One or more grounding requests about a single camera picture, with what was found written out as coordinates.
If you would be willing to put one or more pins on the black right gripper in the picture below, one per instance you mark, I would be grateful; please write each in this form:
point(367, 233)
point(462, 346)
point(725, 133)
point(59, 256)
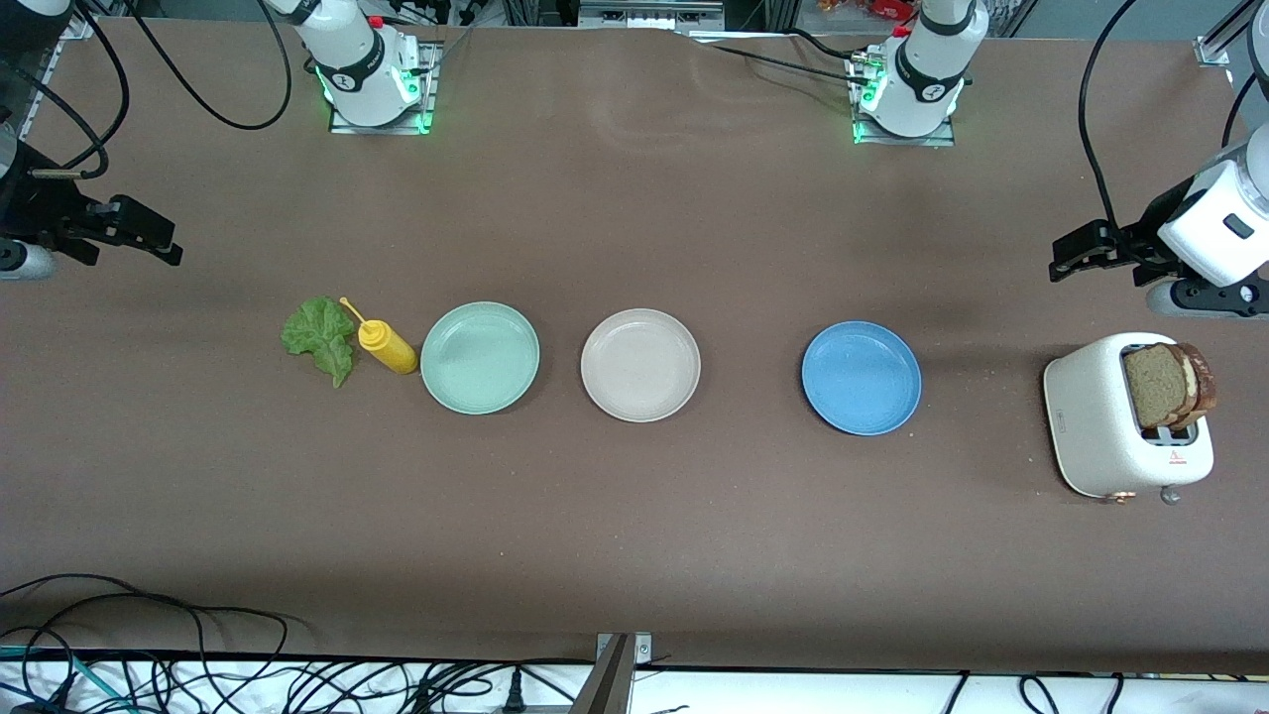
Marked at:
point(38, 211)

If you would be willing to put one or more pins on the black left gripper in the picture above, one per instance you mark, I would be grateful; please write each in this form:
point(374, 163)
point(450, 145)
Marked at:
point(1133, 241)

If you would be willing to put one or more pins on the light crust bread slice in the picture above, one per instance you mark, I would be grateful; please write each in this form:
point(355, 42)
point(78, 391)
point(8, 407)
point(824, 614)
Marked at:
point(1155, 387)

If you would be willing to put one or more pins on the green lettuce leaf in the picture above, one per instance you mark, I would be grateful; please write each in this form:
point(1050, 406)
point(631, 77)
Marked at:
point(322, 337)

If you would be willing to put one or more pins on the yellow mustard squeeze bottle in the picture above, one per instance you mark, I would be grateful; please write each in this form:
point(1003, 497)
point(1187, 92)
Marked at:
point(392, 349)

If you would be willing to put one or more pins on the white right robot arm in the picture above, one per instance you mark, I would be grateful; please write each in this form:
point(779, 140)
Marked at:
point(362, 69)

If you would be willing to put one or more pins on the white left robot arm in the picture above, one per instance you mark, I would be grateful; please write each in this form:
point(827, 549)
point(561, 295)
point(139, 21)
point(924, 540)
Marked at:
point(927, 74)

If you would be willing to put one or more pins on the blue plate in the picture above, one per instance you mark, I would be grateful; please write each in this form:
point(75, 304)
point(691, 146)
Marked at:
point(861, 377)

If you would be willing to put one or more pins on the mint green plate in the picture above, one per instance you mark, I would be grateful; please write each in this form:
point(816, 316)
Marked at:
point(480, 357)

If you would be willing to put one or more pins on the beige plate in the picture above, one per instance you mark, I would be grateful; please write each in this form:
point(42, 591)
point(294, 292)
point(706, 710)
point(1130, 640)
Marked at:
point(640, 365)

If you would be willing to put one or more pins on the dark crust bread slice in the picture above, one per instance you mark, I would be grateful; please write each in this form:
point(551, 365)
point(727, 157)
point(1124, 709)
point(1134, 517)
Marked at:
point(1205, 382)

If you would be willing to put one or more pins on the white two-slot toaster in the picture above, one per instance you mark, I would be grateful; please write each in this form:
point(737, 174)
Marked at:
point(1091, 416)

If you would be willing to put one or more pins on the red snack bag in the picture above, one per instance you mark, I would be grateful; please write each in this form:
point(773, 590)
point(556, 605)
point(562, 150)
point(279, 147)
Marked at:
point(887, 8)

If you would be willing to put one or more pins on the grey electronics box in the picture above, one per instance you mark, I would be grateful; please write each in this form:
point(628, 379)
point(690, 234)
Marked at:
point(649, 15)

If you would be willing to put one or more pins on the black power plug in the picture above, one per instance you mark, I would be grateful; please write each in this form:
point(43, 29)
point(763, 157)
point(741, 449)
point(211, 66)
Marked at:
point(514, 694)

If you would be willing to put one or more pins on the aluminium frame corner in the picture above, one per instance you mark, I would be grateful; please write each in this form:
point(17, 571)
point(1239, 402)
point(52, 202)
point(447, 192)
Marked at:
point(1214, 48)
point(79, 28)

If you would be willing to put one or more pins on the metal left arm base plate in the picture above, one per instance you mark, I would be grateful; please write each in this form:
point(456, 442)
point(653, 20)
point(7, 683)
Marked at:
point(907, 141)

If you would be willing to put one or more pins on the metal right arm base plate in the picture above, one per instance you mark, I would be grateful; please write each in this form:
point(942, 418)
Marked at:
point(382, 129)

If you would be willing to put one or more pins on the metal table bracket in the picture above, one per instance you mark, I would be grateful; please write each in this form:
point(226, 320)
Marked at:
point(610, 684)

